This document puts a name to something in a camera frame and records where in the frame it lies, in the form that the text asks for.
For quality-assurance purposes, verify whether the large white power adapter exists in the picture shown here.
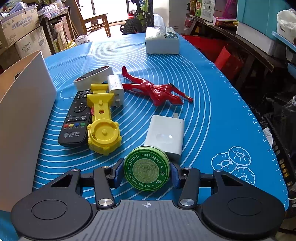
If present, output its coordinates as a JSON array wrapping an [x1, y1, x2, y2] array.
[[144, 113, 185, 162]]

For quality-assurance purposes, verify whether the black tv remote control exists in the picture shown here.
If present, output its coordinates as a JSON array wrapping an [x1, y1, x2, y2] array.
[[58, 88, 92, 147]]

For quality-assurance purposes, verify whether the teal plastic storage crate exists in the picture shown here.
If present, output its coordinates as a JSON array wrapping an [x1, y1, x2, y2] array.
[[236, 0, 295, 55]]

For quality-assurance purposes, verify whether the black wire basket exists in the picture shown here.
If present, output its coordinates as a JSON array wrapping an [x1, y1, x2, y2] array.
[[263, 97, 295, 200]]

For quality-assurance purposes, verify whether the blue silicone baking mat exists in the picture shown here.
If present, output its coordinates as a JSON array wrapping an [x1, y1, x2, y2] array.
[[0, 32, 290, 241]]

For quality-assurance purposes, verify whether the dark wooden side shelf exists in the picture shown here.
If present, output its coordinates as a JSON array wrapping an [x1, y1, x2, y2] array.
[[186, 14, 295, 101]]

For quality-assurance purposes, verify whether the stacked cardboard box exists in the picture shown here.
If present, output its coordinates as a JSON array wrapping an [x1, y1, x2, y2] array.
[[14, 26, 52, 58]]

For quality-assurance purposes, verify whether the wooden chair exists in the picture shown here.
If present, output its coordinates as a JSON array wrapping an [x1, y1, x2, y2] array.
[[74, 1, 111, 37]]

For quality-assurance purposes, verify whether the white tissue box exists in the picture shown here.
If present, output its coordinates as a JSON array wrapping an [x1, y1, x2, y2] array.
[[145, 14, 180, 55]]

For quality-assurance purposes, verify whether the top open cardboard box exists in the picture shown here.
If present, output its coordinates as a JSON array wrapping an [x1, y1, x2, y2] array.
[[1, 4, 40, 49]]

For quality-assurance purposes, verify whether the beige plastic storage bin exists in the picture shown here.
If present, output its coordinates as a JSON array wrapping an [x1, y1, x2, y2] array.
[[1, 51, 57, 212]]

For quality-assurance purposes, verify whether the red action figure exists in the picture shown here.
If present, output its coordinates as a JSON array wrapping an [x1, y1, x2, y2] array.
[[122, 66, 194, 106]]

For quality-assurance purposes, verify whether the yellow plastic toy tool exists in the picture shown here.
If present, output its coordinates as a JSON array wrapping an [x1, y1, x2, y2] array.
[[87, 84, 122, 156]]

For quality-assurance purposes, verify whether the small white charger plug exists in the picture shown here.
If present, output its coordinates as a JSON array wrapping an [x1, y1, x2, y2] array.
[[107, 74, 125, 107]]

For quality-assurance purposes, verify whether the yellow oil jug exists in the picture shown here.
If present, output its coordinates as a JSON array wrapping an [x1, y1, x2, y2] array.
[[65, 40, 77, 50]]

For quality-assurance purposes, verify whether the green ointment tin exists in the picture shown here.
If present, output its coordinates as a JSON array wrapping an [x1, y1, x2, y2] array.
[[123, 146, 171, 192]]

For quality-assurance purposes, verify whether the green white product box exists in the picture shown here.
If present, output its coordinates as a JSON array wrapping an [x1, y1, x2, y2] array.
[[195, 0, 215, 23]]

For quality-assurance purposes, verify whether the clear packing tape roll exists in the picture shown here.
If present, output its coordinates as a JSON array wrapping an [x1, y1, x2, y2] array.
[[73, 66, 113, 91]]

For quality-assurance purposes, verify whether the white cabinet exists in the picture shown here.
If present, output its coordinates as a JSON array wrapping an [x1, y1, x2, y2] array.
[[153, 0, 191, 35]]

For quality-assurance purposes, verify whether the green black bicycle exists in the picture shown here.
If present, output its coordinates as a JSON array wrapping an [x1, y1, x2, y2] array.
[[120, 0, 154, 35]]

